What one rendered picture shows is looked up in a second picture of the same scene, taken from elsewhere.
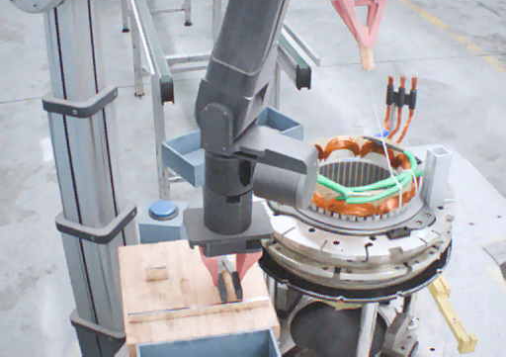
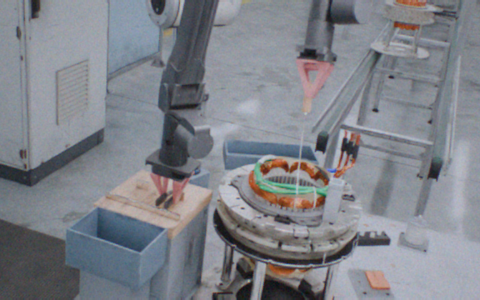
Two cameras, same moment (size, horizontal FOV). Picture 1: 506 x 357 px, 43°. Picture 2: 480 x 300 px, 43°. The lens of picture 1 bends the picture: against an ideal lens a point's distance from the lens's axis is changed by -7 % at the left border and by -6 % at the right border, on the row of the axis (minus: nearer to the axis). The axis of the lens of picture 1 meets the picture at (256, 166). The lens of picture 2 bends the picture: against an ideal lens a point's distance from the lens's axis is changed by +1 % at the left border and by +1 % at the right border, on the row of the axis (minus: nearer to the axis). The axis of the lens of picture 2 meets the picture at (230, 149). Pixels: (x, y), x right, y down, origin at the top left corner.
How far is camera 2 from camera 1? 71 cm
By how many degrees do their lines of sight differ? 29
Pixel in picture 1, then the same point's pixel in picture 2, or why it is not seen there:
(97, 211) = not seen: hidden behind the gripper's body
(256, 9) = (184, 35)
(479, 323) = not seen: outside the picture
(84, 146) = not seen: hidden behind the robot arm
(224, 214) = (164, 150)
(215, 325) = (142, 216)
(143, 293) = (127, 190)
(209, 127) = (161, 96)
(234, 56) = (174, 60)
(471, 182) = not seen: outside the picture
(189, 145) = (243, 148)
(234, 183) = (171, 133)
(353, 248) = (247, 214)
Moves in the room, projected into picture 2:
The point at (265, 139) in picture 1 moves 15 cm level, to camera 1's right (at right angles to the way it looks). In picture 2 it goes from (188, 114) to (253, 137)
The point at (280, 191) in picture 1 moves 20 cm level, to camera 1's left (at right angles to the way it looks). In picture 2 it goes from (182, 142) to (106, 112)
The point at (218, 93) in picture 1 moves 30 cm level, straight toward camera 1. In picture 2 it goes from (167, 78) to (48, 118)
